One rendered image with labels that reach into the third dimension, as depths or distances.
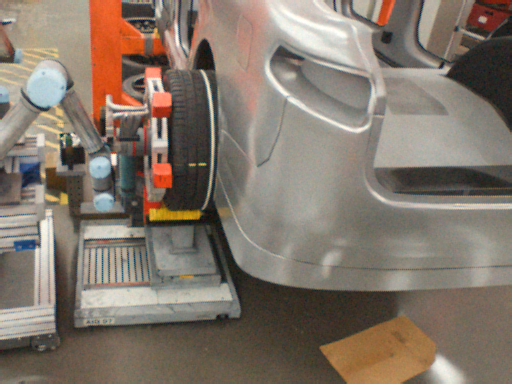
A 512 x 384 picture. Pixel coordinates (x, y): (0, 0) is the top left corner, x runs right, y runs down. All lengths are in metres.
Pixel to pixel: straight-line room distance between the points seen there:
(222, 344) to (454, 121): 1.55
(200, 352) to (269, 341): 0.35
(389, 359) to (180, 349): 1.00
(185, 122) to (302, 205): 0.75
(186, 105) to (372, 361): 1.50
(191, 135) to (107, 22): 0.87
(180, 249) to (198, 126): 0.83
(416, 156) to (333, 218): 1.03
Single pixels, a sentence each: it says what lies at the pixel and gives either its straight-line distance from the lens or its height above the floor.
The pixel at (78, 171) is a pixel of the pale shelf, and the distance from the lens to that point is 2.84.
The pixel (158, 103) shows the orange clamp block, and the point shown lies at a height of 1.13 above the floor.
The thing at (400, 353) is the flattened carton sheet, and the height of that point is 0.01.
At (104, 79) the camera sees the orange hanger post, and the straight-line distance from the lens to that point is 2.67.
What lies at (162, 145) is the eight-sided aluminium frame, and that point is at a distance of 2.00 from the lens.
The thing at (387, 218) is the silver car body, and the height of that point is 1.14.
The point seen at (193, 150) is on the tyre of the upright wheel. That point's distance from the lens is 1.98.
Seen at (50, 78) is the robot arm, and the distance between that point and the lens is 1.61.
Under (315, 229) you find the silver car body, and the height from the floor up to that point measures 1.06.
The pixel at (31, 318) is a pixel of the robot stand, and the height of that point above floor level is 0.23.
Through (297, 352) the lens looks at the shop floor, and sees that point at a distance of 2.53.
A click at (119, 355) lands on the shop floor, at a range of 2.41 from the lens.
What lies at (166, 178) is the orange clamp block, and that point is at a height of 0.86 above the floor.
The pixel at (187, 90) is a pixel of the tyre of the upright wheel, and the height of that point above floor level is 1.15.
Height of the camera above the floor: 1.89
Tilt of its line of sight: 31 degrees down
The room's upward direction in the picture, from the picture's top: 4 degrees clockwise
